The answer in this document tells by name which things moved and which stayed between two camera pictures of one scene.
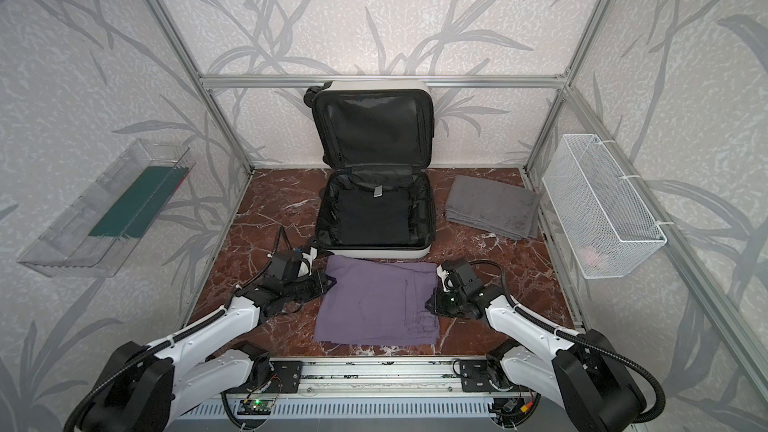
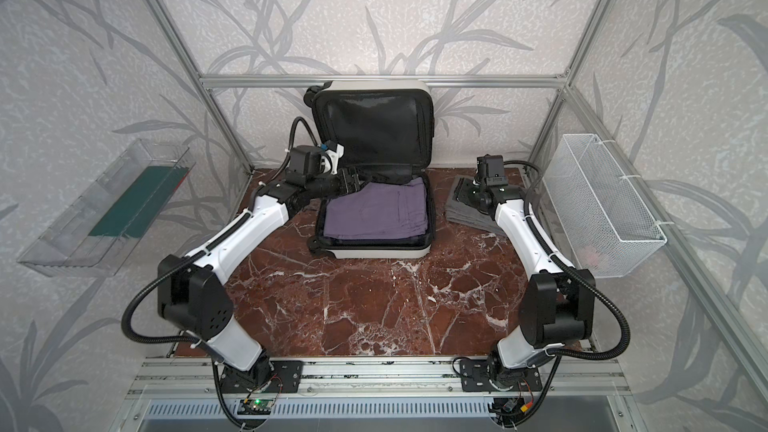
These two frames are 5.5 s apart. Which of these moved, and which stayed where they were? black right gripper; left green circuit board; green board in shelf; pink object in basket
Moved: black right gripper
Stayed: pink object in basket; green board in shelf; left green circuit board
